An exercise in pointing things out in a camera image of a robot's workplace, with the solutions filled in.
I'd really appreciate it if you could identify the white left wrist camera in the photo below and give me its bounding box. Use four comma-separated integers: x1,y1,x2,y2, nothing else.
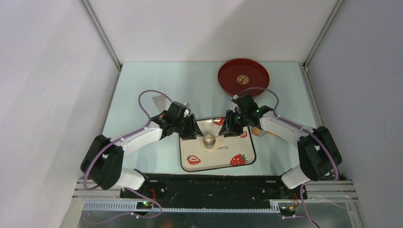
183,102,191,117

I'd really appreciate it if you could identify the white dough piece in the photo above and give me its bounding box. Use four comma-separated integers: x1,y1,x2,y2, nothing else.
200,136,225,152

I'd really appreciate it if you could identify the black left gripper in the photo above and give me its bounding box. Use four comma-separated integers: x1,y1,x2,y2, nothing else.
173,113,203,140

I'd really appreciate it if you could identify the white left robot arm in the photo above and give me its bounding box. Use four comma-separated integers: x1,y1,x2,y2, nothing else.
80,102,203,198

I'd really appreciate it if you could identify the round dark red tray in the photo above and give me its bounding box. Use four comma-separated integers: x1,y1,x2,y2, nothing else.
217,58,270,97

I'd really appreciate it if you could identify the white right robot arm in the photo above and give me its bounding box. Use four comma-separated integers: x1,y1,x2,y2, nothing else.
218,94,342,199

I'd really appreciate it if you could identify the left aluminium corner post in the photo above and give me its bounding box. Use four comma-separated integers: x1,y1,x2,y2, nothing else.
79,0,123,72

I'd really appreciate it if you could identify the wooden dough roller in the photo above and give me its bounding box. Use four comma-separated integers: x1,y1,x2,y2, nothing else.
251,127,278,137

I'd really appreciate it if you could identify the grey slotted cable duct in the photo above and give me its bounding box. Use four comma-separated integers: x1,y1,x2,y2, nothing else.
82,201,281,214

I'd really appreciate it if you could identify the round steel dough cutter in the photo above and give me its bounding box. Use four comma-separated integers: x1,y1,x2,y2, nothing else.
202,134,216,149

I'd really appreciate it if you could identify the steel scraper orange handle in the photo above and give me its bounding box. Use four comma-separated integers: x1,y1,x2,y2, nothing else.
152,95,168,122

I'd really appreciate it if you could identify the aluminium frame rail front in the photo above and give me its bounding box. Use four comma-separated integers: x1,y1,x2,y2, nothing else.
61,180,367,228

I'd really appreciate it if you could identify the right aluminium corner post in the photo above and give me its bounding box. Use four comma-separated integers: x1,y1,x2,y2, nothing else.
303,0,345,68

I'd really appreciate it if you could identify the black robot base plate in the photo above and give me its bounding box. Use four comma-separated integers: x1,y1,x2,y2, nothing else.
137,180,298,209

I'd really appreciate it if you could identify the aluminium corner post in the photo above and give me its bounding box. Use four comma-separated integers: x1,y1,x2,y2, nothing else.
79,0,123,72
303,0,345,68

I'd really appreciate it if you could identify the white strawberry print tray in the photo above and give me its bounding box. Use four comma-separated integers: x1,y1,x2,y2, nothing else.
179,117,257,172

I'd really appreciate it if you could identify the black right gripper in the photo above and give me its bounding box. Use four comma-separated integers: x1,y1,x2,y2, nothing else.
219,110,249,138

